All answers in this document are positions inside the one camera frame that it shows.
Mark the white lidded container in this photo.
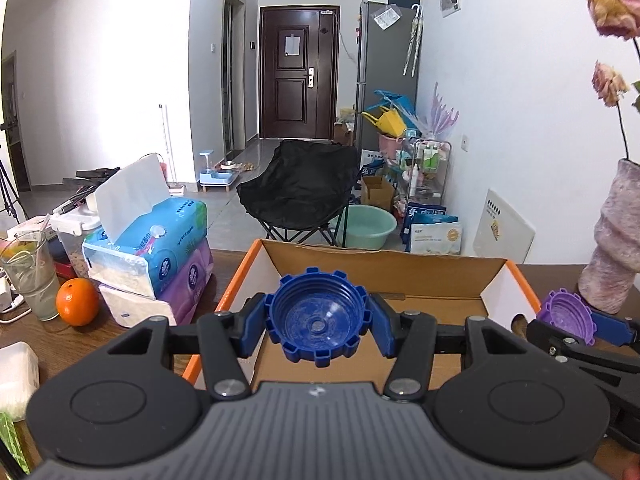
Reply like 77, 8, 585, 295
49, 204, 103, 267

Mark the purple feather decoration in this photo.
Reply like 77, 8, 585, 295
416, 82, 459, 141

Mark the clear plastic cup with straw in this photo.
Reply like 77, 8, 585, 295
0, 215, 62, 322

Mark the white and blue bag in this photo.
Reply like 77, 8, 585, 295
399, 202, 464, 255

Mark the yellow watering can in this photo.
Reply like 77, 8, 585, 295
361, 106, 404, 136

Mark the black folding chair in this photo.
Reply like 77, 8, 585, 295
236, 140, 361, 248

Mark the cardboard box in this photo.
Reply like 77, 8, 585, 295
182, 238, 543, 393

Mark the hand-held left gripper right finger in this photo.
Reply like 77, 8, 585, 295
367, 292, 545, 403

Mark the metal rack trolley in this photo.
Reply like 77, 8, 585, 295
406, 138, 452, 211

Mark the blue pet water feeder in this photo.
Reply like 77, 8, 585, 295
198, 149, 237, 194

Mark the green packet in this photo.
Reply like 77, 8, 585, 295
0, 410, 32, 478

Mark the orange fruit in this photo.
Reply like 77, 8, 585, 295
56, 277, 101, 327

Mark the blue plastic stool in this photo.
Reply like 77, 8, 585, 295
374, 88, 417, 117

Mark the purple tissue pack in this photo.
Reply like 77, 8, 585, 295
99, 237, 215, 329

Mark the black tripod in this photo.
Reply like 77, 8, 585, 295
0, 121, 27, 224

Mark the grey refrigerator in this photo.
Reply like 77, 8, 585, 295
355, 0, 424, 161

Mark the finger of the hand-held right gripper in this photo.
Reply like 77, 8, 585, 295
592, 311, 640, 347
527, 319, 608, 376

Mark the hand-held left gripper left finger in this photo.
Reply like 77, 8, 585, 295
102, 292, 271, 402

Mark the white plastic container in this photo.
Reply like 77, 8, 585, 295
0, 342, 41, 422

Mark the purple plastic cap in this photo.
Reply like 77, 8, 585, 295
539, 288, 598, 347

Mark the blue tissue pack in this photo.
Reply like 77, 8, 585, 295
82, 152, 208, 301

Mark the pink bucket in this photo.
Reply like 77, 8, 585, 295
377, 131, 407, 162

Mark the white cable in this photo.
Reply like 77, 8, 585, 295
0, 294, 32, 324

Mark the small cardboard carton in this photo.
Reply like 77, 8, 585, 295
360, 175, 397, 214

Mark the brown entrance door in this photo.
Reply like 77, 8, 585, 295
258, 5, 341, 142

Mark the folded pale umbrella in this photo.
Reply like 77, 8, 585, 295
403, 3, 426, 79

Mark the pink textured vase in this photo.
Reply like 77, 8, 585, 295
576, 158, 640, 314

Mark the green plastic basin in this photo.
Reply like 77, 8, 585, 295
327, 204, 399, 250

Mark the blue plastic cap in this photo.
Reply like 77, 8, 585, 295
264, 266, 373, 367

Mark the clear plastic bag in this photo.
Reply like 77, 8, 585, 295
374, 4, 402, 32

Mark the grey interior doorway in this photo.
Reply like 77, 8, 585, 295
222, 0, 249, 155

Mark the white mop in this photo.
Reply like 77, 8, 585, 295
159, 103, 186, 196

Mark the dried pink rose bouquet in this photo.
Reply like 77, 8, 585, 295
576, 0, 640, 162

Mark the white board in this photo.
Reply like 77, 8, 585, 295
472, 188, 536, 265

